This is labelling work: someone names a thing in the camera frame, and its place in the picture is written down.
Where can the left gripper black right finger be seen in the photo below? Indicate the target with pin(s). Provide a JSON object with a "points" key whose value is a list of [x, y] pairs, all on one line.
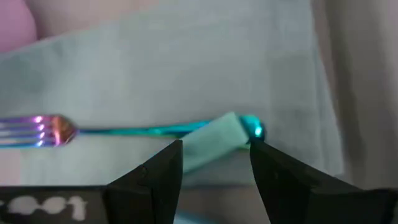
{"points": [[311, 202]]}

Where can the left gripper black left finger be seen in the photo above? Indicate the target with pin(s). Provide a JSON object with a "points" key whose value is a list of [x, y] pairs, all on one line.
{"points": [[130, 202]]}

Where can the iridescent metal fork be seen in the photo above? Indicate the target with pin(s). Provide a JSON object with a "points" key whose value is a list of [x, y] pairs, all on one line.
{"points": [[62, 129]]}

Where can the teal cloth napkin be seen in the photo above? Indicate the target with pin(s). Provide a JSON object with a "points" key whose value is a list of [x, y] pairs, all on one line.
{"points": [[186, 62]]}

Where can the pink plastic mug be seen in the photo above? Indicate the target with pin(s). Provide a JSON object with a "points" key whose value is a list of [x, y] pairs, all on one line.
{"points": [[15, 25]]}

